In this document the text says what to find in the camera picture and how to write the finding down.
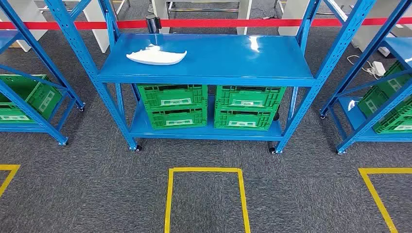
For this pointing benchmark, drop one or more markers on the white curved plastic part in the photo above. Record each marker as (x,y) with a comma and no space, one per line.
(156,57)

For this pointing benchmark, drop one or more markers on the blue metal shelf rack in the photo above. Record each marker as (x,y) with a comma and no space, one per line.
(19,128)
(212,58)
(352,120)

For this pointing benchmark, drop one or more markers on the small white part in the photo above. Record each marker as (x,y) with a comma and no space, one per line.
(352,105)

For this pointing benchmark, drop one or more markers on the yellow floor tape square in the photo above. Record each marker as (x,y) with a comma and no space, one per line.
(386,170)
(206,169)
(9,167)

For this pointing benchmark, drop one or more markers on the red barrier belt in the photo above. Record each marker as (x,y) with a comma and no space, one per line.
(225,23)

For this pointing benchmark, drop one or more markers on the black belt stanchion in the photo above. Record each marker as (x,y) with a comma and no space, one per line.
(153,24)

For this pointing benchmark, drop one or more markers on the white power strip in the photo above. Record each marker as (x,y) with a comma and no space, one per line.
(379,68)

